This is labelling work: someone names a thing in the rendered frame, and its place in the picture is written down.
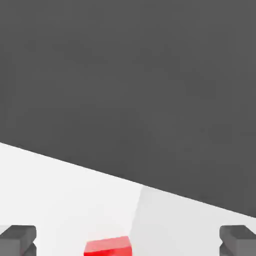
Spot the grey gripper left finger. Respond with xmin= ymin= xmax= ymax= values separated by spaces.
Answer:
xmin=0 ymin=224 xmax=38 ymax=256

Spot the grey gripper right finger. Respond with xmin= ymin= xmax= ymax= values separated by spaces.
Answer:
xmin=219 ymin=224 xmax=256 ymax=256

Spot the small red cube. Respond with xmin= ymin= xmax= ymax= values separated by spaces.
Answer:
xmin=83 ymin=235 xmax=133 ymax=256

